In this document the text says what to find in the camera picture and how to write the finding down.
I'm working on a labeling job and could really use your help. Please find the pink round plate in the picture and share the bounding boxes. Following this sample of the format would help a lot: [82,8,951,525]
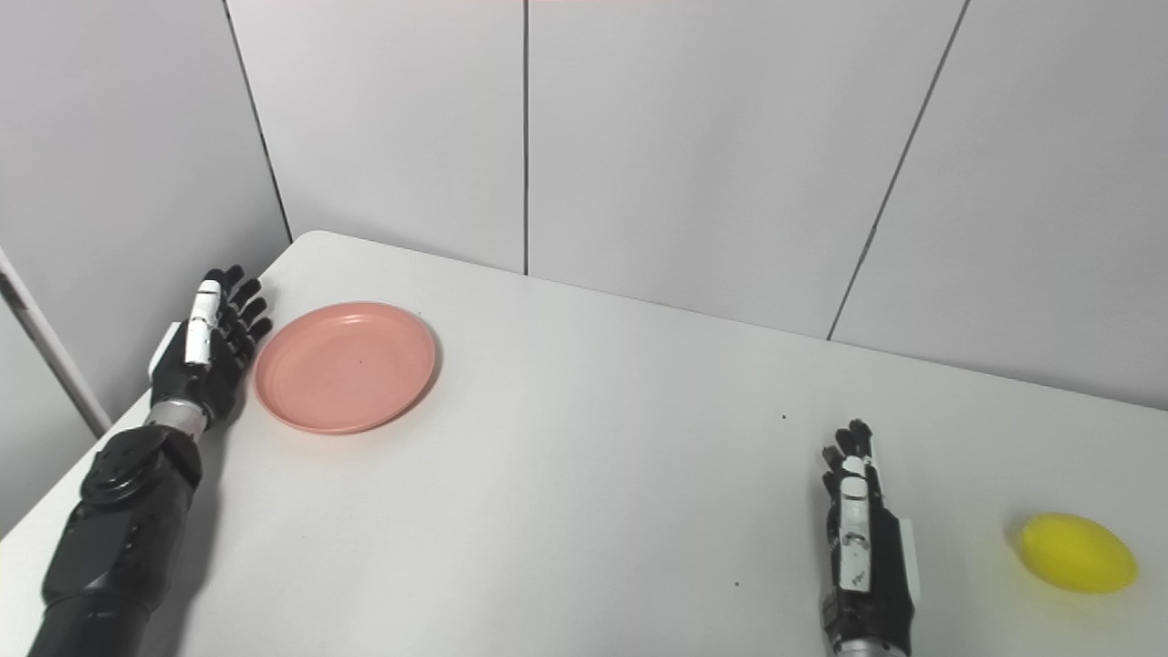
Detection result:
[253,301,437,435]

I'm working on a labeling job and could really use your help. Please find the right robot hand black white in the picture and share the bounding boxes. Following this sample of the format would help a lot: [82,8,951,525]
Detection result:
[820,419,920,657]

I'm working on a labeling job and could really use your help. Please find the yellow lemon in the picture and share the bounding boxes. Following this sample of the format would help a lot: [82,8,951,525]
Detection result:
[1016,512,1140,595]

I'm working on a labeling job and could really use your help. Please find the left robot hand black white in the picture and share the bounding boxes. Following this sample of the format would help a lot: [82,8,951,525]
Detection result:
[149,265,274,432]

